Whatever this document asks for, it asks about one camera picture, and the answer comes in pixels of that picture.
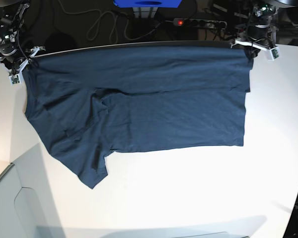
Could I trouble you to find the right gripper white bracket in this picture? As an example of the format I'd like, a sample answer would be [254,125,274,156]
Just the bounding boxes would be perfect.
[0,46,45,74]

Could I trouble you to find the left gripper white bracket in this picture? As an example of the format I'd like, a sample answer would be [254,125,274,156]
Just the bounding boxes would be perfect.
[230,25,278,60]

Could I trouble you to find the dark blue T-shirt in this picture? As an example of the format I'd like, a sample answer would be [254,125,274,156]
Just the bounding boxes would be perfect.
[23,46,253,188]

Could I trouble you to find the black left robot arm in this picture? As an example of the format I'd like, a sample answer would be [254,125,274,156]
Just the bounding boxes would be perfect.
[230,0,280,61]

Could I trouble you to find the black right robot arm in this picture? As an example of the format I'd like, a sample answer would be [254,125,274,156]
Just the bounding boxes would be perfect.
[0,0,45,79]

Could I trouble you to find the metal stand legs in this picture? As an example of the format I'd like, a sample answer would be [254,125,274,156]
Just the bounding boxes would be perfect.
[132,7,158,19]

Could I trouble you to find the blue box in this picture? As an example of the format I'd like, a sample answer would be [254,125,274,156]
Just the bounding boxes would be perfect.
[113,0,182,8]

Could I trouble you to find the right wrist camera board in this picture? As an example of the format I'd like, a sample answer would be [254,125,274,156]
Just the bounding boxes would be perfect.
[9,73,23,85]

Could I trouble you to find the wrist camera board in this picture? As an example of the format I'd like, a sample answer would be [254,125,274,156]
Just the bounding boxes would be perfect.
[266,47,280,61]
[9,73,23,85]

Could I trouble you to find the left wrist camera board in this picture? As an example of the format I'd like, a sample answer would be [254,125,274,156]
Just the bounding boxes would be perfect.
[266,47,280,61]

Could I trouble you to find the black power strip red switch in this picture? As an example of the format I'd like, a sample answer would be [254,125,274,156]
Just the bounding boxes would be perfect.
[172,18,227,30]

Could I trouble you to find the grey coiled cable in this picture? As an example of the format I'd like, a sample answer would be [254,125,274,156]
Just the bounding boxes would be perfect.
[86,0,162,43]

